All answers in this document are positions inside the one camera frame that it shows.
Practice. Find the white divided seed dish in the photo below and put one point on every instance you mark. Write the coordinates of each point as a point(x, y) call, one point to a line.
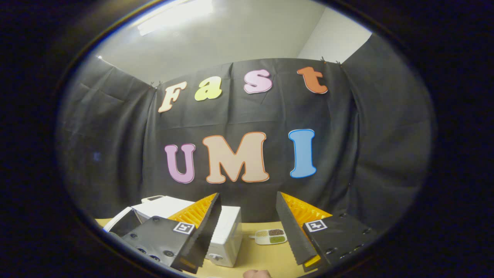
point(270, 236)

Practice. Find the white microwave oven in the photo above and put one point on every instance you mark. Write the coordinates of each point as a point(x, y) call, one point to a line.
point(227, 227)

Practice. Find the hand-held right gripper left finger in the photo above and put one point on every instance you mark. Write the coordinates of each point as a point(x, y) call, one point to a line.
point(202, 235)

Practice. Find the black backdrop cloth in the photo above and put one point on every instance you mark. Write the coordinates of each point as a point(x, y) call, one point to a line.
point(366, 154)

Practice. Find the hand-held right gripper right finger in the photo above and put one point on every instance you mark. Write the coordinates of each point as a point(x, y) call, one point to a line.
point(295, 239)

